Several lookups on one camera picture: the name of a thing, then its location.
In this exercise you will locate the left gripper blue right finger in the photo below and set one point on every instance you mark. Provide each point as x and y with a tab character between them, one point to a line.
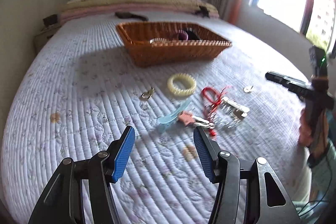
207	150

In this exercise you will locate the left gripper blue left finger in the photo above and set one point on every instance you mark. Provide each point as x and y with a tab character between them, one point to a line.
119	152

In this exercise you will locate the pink star hair clip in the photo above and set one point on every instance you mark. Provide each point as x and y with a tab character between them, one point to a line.
189	119

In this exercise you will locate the silver metal hair clip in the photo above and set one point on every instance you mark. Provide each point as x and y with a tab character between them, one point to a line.
239	110

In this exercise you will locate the light blue hair clip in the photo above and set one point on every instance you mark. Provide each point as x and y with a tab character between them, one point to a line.
166	121

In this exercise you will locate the small silver earring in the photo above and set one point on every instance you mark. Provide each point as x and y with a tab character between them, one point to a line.
248	89

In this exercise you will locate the teal sleeve forearm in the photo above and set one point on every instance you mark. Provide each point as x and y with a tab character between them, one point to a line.
323	178

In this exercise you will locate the person's right hand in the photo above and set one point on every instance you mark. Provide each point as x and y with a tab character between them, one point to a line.
305	137

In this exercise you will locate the gold keyring clasp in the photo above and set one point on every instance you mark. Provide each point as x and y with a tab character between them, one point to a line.
148	94

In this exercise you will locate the white quilted floral bedspread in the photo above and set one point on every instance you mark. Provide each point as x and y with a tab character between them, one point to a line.
83	89

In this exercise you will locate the brown wicker basket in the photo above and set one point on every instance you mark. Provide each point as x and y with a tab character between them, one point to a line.
156	43

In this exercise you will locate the black hair scrunchie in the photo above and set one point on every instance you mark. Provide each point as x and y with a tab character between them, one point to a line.
192	34

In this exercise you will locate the dark object on bed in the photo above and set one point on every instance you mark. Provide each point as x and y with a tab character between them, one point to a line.
129	15

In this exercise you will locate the bedside nightstand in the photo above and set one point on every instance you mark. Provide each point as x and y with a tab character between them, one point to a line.
40	39

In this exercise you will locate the black bow on blanket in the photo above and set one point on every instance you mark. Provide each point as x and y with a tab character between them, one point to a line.
203	12

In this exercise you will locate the folded cream and pink blankets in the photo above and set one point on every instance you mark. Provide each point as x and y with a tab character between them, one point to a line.
79	9

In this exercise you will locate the dark item on nightstand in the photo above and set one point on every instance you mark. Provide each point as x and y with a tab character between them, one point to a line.
50	20

